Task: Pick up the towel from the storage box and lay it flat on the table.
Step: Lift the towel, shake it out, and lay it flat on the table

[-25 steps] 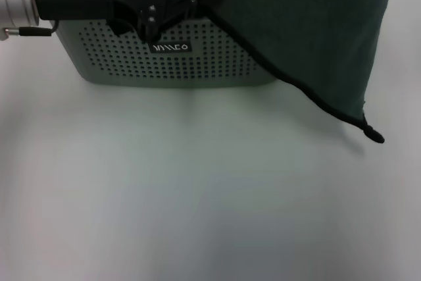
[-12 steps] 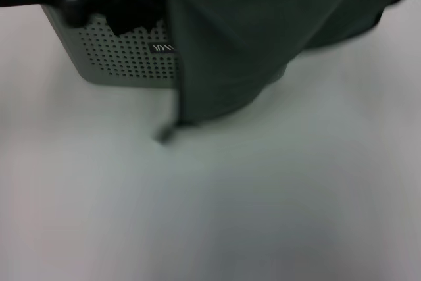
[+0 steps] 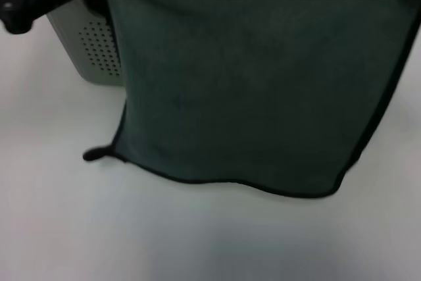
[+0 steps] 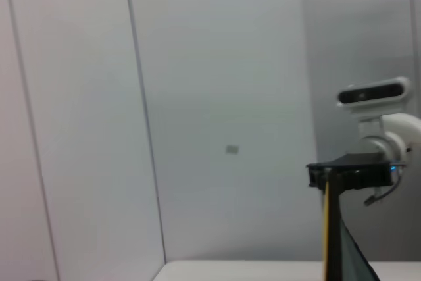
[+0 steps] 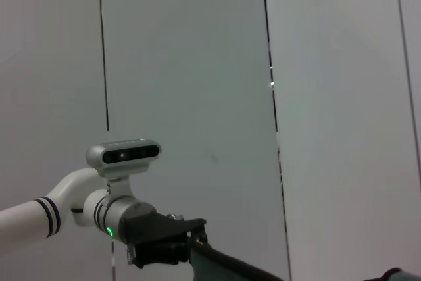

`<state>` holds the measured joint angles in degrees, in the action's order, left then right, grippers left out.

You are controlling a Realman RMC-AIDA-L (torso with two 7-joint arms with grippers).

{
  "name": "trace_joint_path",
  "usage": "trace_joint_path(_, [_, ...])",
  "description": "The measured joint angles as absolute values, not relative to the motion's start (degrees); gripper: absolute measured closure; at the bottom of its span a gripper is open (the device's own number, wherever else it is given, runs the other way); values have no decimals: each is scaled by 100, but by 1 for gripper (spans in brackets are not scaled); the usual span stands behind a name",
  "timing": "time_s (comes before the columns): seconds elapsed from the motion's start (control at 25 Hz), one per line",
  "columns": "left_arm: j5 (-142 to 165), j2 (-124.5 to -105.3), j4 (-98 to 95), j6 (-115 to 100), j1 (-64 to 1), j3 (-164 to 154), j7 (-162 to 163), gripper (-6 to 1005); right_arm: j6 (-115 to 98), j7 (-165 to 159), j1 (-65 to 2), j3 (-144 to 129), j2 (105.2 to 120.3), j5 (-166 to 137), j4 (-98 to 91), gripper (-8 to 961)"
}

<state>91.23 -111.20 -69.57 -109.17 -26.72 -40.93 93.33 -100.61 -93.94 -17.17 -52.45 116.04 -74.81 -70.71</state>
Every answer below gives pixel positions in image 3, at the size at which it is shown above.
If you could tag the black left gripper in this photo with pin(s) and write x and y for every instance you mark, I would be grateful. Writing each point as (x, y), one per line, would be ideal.
(14, 17)

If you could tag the dark green yellow-backed towel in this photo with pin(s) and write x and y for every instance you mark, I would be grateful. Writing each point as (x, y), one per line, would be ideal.
(246, 80)

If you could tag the green perforated plastic storage basket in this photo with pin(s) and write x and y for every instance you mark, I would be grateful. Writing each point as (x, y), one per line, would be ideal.
(95, 50)

